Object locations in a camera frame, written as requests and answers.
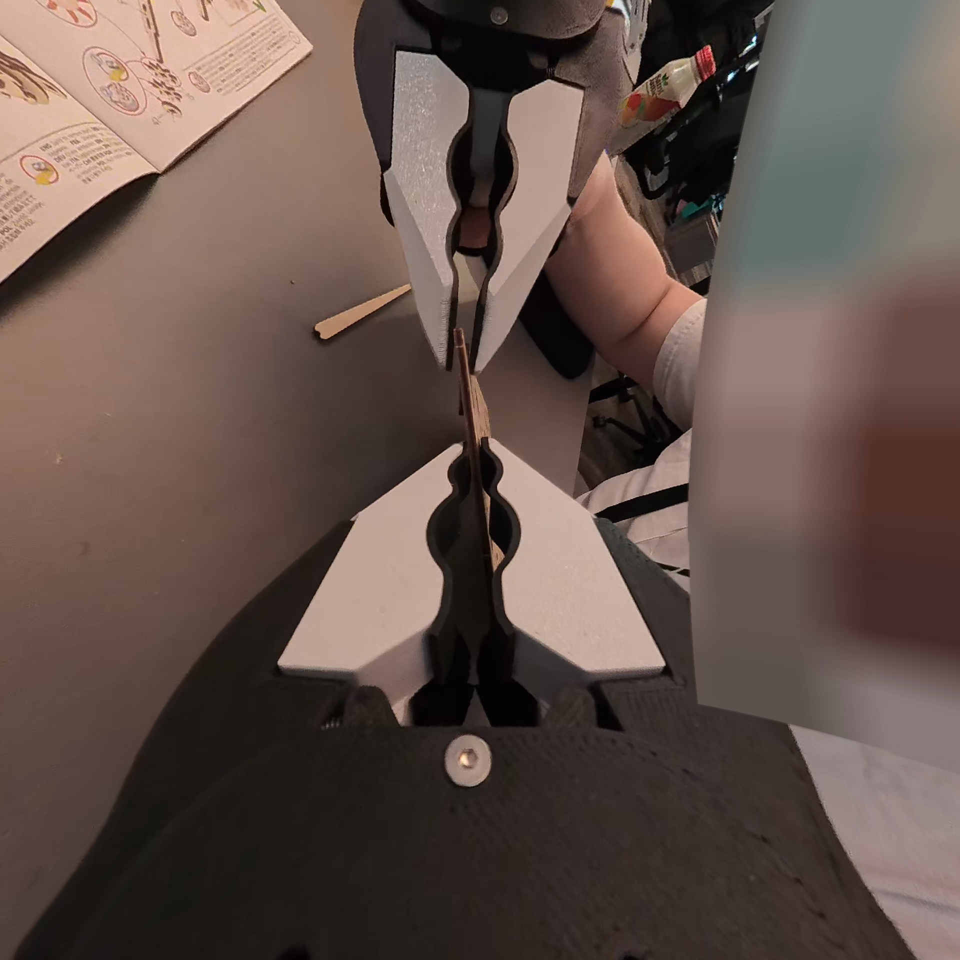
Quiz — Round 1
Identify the black strap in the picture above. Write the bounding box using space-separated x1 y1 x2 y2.
596 483 690 526

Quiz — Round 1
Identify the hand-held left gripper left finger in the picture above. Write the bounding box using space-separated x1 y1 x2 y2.
277 441 471 727

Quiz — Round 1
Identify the printed instruction booklet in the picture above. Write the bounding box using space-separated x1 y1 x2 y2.
0 0 315 285

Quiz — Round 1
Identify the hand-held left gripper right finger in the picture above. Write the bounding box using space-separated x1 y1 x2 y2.
487 438 667 714

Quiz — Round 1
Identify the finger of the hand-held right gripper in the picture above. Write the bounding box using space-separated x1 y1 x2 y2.
381 49 475 374
468 77 580 376

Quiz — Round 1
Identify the juice bottle with red cap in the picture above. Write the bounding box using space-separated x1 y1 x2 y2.
618 45 717 129

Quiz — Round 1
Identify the person's right hand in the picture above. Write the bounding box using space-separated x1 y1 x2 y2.
459 201 496 256

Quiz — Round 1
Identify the small tapered wooden stick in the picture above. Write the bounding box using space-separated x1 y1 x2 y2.
313 283 414 345

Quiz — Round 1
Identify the person's right forearm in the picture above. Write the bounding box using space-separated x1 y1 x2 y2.
543 153 710 376

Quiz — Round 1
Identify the black office chair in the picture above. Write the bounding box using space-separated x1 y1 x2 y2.
588 371 687 470

